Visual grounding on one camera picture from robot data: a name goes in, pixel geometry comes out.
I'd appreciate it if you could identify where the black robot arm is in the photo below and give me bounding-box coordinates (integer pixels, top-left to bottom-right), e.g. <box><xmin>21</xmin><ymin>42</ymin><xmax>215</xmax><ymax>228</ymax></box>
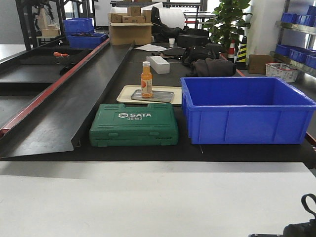
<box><xmin>248</xmin><ymin>194</ymin><xmax>316</xmax><ymax>237</ymax></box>

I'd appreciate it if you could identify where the small metal tray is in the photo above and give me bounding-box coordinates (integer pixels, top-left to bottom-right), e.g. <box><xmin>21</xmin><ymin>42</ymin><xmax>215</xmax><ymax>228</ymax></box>
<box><xmin>131</xmin><ymin>89</ymin><xmax>174</xmax><ymax>103</ymax></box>

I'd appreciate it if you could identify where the cream plastic tray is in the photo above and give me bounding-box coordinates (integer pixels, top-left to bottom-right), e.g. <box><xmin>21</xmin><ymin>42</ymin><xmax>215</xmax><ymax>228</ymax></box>
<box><xmin>116</xmin><ymin>85</ymin><xmax>182</xmax><ymax>106</ymax></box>

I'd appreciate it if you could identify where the orange juice bottle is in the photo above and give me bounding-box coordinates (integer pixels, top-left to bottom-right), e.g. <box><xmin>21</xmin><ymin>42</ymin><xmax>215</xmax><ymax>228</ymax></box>
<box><xmin>141</xmin><ymin>61</ymin><xmax>153</xmax><ymax>98</ymax></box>

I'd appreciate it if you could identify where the green SATA tool case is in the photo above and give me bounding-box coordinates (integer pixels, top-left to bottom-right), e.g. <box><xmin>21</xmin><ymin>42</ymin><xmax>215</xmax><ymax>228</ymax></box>
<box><xmin>89</xmin><ymin>103</ymin><xmax>178</xmax><ymax>147</ymax></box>

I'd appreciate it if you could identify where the white rectangular box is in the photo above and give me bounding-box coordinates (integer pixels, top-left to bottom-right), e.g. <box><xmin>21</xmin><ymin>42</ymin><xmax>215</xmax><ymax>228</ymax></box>
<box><xmin>146</xmin><ymin>56</ymin><xmax>170</xmax><ymax>74</ymax></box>

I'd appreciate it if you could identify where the large blue plastic bin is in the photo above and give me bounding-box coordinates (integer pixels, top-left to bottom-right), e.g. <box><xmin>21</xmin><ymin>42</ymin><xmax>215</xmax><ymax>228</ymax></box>
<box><xmin>181</xmin><ymin>77</ymin><xmax>316</xmax><ymax>144</ymax></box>

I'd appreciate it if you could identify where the dark grey bag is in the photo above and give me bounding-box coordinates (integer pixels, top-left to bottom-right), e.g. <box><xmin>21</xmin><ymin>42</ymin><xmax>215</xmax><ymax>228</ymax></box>
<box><xmin>186</xmin><ymin>58</ymin><xmax>237</xmax><ymax>77</ymax></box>

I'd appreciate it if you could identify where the white paper cup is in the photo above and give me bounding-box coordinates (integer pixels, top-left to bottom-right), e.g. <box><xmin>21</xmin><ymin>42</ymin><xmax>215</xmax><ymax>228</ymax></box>
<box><xmin>168</xmin><ymin>38</ymin><xmax>175</xmax><ymax>47</ymax></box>

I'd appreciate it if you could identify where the black equipment case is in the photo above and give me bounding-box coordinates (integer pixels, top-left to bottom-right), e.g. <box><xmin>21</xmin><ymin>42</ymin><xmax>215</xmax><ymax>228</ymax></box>
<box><xmin>177</xmin><ymin>35</ymin><xmax>210</xmax><ymax>48</ymax></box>

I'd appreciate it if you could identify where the large open cardboard box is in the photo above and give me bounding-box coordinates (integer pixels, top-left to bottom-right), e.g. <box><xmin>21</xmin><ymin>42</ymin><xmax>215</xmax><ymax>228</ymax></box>
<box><xmin>109</xmin><ymin>23</ymin><xmax>152</xmax><ymax>45</ymax></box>

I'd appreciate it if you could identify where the red white traffic cone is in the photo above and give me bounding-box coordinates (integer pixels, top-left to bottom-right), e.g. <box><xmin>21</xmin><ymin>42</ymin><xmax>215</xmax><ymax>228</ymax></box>
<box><xmin>227</xmin><ymin>39</ymin><xmax>235</xmax><ymax>63</ymax></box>

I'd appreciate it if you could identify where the black yellow striped bollard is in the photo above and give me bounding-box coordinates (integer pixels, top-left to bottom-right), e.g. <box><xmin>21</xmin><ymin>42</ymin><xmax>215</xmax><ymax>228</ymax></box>
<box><xmin>235</xmin><ymin>36</ymin><xmax>247</xmax><ymax>70</ymax></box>

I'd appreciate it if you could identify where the black sloped metal panel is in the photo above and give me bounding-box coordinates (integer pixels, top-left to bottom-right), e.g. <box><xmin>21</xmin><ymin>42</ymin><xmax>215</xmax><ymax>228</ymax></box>
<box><xmin>0</xmin><ymin>40</ymin><xmax>134</xmax><ymax>159</ymax></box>

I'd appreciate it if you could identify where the brown cardboard box on floor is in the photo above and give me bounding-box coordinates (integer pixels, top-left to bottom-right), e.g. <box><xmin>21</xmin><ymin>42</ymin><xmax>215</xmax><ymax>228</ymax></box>
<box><xmin>248</xmin><ymin>54</ymin><xmax>274</xmax><ymax>75</ymax></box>

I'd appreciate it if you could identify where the green potted plant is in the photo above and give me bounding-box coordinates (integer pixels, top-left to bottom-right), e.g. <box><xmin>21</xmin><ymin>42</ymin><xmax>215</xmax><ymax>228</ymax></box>
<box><xmin>204</xmin><ymin>0</ymin><xmax>252</xmax><ymax>52</ymax></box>

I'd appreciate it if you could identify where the upper blue stacked bin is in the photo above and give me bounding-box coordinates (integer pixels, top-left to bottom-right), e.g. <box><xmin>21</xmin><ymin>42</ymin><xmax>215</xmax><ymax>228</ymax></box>
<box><xmin>63</xmin><ymin>18</ymin><xmax>94</xmax><ymax>35</ymax></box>

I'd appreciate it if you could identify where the blue bin with cables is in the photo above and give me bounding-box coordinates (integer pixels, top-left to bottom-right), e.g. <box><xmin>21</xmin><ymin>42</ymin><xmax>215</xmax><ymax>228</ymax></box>
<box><xmin>67</xmin><ymin>34</ymin><xmax>108</xmax><ymax>49</ymax></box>

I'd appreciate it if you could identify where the orange handled tool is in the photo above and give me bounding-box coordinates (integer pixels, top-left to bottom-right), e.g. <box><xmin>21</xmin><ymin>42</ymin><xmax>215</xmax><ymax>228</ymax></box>
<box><xmin>53</xmin><ymin>52</ymin><xmax>69</xmax><ymax>58</ymax></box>

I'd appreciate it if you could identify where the white wire basket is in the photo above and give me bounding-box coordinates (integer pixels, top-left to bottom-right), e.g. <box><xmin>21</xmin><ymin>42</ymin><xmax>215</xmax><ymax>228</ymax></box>
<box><xmin>266</xmin><ymin>62</ymin><xmax>300</xmax><ymax>83</ymax></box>

